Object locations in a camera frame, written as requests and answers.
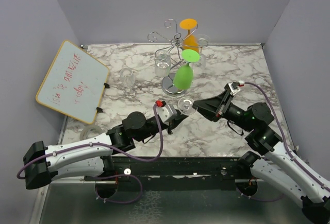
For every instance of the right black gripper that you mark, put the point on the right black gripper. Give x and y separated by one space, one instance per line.
214 107

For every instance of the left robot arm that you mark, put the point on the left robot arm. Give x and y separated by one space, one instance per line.
44 164

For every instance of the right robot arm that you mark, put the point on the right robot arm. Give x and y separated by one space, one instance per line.
271 159

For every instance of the orange plastic wine glass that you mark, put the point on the orange plastic wine glass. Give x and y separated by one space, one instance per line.
189 42

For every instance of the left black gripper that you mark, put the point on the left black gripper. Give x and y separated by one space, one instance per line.
174 123

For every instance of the clear glass tumbler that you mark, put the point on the clear glass tumbler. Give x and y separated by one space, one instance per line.
127 77

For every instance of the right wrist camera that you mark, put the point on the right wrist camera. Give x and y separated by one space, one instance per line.
235 87

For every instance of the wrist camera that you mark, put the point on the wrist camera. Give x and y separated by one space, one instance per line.
166 112
235 87

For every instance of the clear wine glass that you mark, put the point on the clear wine glass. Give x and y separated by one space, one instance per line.
162 63
203 42
185 106

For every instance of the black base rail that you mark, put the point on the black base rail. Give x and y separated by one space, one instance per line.
172 174

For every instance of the small whiteboard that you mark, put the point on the small whiteboard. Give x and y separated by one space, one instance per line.
74 83

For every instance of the clear tape roll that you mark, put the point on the clear tape roll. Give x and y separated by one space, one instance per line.
90 128

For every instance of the chrome wine glass rack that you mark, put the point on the chrome wine glass rack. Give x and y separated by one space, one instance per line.
175 49

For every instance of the green plastic wine glass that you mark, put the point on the green plastic wine glass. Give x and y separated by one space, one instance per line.
184 75

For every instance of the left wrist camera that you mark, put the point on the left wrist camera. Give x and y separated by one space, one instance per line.
166 112

